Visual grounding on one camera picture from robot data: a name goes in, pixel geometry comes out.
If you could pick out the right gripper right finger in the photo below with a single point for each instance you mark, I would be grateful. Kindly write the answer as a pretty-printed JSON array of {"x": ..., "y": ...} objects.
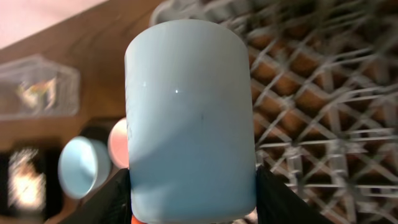
[{"x": 276, "y": 203}]

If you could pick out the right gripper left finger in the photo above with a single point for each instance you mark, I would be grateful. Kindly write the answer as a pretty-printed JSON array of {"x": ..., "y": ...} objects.
[{"x": 110, "y": 205}]

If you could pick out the light blue bowl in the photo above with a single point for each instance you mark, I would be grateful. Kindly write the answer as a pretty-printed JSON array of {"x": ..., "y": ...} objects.
[{"x": 83, "y": 166}]

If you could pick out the pink cup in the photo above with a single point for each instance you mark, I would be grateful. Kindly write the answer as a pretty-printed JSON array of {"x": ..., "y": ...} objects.
[{"x": 117, "y": 144}]

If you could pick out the white rice pile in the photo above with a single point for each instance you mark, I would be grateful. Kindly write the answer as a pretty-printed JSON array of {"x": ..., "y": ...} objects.
[{"x": 27, "y": 180}]

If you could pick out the light blue cup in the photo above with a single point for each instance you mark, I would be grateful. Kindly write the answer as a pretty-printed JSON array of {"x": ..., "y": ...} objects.
[{"x": 189, "y": 124}]

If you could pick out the yellow green snack wrapper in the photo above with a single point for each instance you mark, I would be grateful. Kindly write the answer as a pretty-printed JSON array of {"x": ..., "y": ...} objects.
[{"x": 38, "y": 96}]

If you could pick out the grey dishwasher rack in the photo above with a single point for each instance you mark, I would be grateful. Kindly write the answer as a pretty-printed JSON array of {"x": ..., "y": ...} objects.
[{"x": 324, "y": 96}]

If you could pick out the orange carrot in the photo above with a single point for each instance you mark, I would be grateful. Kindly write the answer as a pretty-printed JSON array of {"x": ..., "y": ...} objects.
[{"x": 134, "y": 220}]

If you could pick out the black plastic tray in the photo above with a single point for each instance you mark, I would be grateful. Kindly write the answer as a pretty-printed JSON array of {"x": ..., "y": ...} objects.
[{"x": 50, "y": 154}]

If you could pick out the clear plastic bin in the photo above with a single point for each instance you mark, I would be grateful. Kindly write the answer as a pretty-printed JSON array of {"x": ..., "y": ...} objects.
[{"x": 33, "y": 69}]

